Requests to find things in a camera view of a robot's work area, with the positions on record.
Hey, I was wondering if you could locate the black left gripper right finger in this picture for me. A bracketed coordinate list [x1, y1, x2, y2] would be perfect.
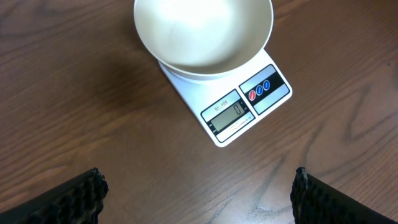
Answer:
[290, 167, 397, 224]

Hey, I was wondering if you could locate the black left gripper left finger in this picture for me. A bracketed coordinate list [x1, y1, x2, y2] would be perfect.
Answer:
[1, 168, 109, 224]

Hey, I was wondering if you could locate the white digital kitchen scale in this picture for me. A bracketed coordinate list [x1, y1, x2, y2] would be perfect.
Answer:
[160, 50, 293, 147]

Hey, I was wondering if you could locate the cream round bowl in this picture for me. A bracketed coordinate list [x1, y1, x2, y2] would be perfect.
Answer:
[133, 0, 274, 80]

